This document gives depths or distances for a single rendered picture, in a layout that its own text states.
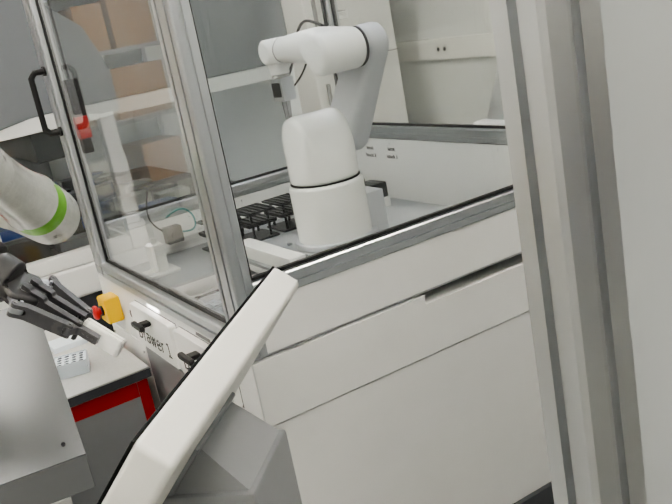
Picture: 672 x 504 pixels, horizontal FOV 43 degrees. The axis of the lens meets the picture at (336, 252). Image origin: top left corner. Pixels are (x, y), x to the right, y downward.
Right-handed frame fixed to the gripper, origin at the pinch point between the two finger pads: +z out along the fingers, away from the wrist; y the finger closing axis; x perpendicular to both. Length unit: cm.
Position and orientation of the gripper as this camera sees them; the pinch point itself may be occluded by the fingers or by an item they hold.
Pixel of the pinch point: (102, 337)
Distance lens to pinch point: 138.7
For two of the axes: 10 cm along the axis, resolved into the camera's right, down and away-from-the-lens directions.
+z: 8.6, 5.2, 0.0
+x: -4.8, 8.0, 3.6
